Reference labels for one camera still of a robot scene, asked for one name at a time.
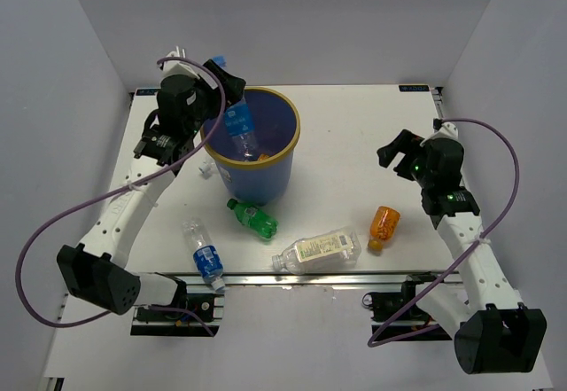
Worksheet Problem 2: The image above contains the blue label water bottle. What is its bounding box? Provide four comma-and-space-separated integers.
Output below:
211, 55, 260, 161

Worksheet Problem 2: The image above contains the orange patterned bottle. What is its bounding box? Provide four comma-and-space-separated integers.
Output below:
368, 206, 400, 252

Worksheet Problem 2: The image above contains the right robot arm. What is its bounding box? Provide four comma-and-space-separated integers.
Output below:
377, 123, 547, 374

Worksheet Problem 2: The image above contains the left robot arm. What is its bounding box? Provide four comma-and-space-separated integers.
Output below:
57, 57, 245, 319

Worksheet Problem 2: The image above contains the blue plastic bin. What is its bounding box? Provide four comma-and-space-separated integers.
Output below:
200, 87, 300, 206

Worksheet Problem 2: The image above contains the clear bottle white cap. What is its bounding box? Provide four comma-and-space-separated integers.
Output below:
198, 159, 218, 179

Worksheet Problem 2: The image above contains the large clear labelled bottle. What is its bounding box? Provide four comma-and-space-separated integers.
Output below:
272, 227, 362, 275

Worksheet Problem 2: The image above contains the green plastic bottle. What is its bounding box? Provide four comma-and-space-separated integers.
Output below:
227, 199, 278, 239

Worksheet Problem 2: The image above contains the blue label bottle near edge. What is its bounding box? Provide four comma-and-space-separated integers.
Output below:
182, 218, 225, 293

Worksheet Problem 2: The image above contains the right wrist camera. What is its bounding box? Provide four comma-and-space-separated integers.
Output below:
428, 119, 458, 141

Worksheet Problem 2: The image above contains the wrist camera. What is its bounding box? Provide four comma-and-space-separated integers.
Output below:
158, 45, 199, 81
428, 119, 458, 141

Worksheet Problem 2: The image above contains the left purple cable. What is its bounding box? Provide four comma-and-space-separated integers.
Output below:
16, 56, 227, 338

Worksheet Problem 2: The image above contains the purple cable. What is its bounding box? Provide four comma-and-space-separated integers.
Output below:
367, 118, 519, 348
16, 56, 227, 338

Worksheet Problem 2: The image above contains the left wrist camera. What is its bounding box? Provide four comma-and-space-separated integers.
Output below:
158, 45, 199, 81

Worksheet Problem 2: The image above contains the aluminium table frame rail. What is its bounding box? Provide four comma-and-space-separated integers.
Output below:
61, 84, 505, 293

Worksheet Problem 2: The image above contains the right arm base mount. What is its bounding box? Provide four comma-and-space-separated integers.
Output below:
363, 275, 466, 343

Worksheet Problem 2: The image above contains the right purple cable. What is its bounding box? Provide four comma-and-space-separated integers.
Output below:
367, 118, 519, 348

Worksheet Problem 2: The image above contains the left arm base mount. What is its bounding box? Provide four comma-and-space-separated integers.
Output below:
130, 276, 225, 338

